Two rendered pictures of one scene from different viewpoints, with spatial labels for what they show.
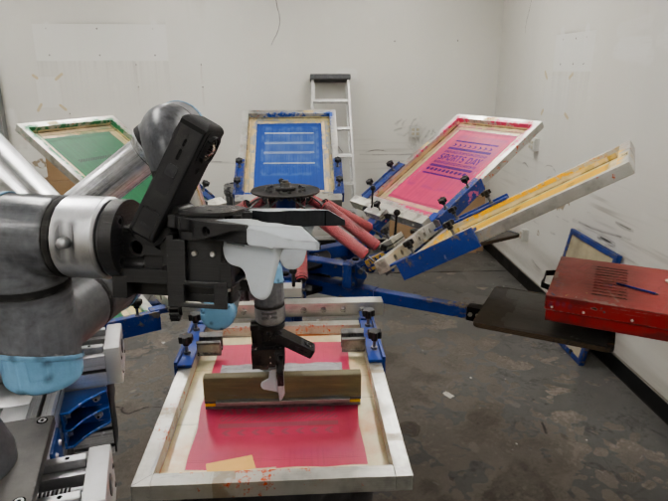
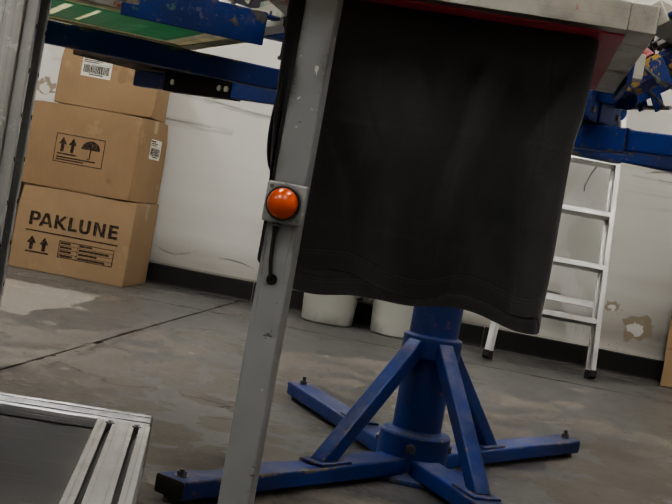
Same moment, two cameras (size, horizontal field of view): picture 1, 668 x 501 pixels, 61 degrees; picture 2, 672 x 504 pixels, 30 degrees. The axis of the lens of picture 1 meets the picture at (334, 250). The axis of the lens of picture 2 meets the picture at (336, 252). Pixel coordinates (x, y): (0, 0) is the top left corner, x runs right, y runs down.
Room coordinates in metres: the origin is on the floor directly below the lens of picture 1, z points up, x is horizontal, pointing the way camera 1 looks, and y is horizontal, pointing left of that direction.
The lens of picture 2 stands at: (-0.70, -0.14, 0.68)
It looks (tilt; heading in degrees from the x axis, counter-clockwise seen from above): 3 degrees down; 11
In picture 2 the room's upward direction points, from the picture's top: 10 degrees clockwise
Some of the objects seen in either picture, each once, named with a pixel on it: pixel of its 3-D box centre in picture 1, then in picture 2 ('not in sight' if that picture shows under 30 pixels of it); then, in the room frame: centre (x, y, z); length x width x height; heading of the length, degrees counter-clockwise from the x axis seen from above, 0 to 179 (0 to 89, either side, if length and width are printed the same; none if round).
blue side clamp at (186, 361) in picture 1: (192, 349); not in sight; (1.60, 0.44, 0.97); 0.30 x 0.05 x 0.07; 3
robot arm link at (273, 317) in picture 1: (269, 313); not in sight; (1.31, 0.16, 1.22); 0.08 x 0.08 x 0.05
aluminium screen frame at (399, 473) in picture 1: (279, 388); (455, 30); (1.38, 0.15, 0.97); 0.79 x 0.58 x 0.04; 3
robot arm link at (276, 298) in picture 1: (266, 283); not in sight; (1.31, 0.17, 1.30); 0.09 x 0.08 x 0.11; 93
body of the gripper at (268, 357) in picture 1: (268, 343); not in sight; (1.31, 0.16, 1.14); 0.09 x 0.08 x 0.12; 93
